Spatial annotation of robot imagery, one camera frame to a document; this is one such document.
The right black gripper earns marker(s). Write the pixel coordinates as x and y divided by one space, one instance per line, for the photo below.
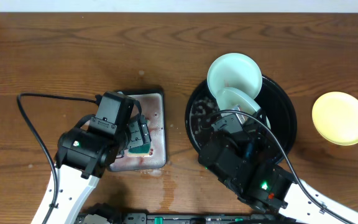
257 130

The black rectangular soapy tray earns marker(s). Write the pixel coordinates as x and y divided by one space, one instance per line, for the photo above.
151 103

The yellow plate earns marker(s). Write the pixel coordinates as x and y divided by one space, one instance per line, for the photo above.
335 117

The black round tray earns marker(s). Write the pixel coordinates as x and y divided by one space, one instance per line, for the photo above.
202 110

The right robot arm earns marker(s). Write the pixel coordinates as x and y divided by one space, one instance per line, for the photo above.
266 187

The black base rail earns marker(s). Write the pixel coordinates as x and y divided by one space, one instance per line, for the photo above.
102 213

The green yellow sponge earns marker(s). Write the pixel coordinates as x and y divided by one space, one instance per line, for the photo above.
140 151

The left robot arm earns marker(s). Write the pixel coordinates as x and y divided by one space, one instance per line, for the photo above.
86 151

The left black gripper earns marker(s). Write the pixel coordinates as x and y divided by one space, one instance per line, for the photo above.
145 130

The light green plate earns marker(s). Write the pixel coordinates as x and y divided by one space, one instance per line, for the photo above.
230 98
235 70

